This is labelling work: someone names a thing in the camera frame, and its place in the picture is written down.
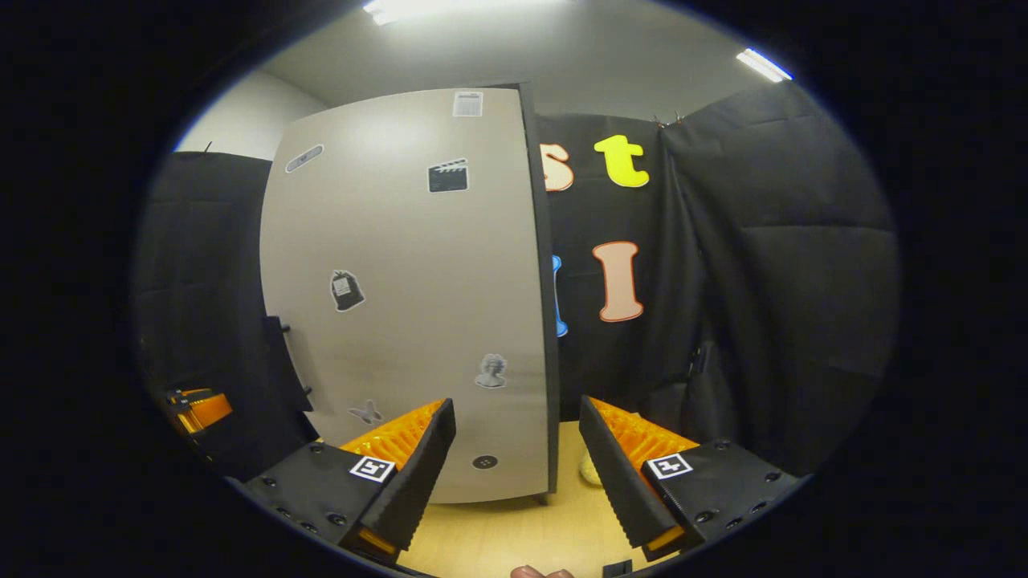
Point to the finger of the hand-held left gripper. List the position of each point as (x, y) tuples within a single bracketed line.
[(205, 411)]

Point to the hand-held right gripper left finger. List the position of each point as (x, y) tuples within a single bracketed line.
[(418, 474)]

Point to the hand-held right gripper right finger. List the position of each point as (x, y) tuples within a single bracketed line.
[(618, 482)]

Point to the dark grey cabinet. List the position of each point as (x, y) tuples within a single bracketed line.
[(546, 321)]

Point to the yellow round sponge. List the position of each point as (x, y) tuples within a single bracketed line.
[(590, 470)]

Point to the black rectangular patch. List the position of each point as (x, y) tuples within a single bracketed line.
[(617, 570)]

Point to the black backdrop cloth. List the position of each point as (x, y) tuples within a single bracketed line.
[(787, 281)]

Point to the ceiling light panel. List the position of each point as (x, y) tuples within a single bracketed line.
[(466, 8), (763, 64)]

